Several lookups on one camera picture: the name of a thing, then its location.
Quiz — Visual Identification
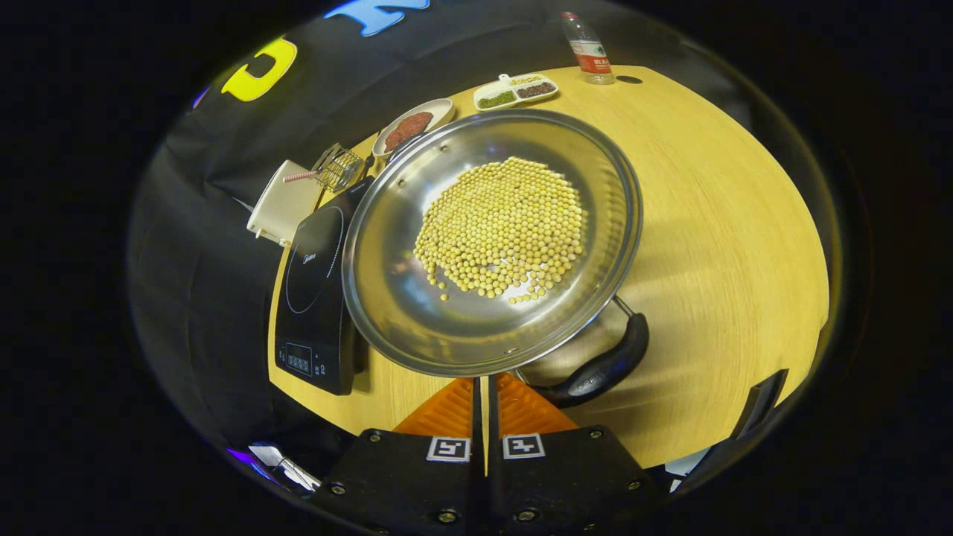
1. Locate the white divided dish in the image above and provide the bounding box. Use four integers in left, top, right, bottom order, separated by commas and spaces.
473, 72, 560, 112

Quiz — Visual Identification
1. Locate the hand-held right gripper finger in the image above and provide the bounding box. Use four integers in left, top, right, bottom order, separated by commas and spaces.
488, 371, 657, 536
311, 376, 487, 536

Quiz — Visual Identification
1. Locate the white oval plate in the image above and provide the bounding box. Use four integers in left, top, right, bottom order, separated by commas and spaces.
372, 98, 456, 158

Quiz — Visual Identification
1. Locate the black induction cooktop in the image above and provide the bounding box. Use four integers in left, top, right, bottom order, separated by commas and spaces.
273, 176, 374, 396

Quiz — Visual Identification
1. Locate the white toaster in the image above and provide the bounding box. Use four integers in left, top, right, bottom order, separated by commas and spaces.
246, 159, 325, 247

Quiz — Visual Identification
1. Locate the clear plastic water bottle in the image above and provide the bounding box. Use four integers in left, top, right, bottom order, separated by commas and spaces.
559, 10, 616, 86

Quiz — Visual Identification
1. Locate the metal wire basket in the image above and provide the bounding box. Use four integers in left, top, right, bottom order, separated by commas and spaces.
310, 143, 366, 194

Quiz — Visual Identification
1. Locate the pile of yellow soybeans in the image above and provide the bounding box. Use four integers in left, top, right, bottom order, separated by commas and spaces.
412, 156, 590, 305

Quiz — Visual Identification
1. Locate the stainless steel pot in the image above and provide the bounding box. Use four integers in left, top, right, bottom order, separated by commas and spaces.
341, 109, 651, 409

